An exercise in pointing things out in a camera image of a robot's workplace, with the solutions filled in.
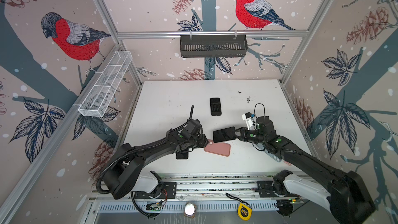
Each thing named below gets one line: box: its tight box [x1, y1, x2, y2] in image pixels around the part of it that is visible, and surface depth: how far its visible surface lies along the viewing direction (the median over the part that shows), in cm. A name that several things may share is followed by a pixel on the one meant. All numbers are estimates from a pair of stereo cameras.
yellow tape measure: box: [225, 192, 253, 221], surface depth 68 cm
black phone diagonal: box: [209, 97, 222, 116], surface depth 109 cm
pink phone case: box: [203, 139, 232, 157], surface depth 89 cm
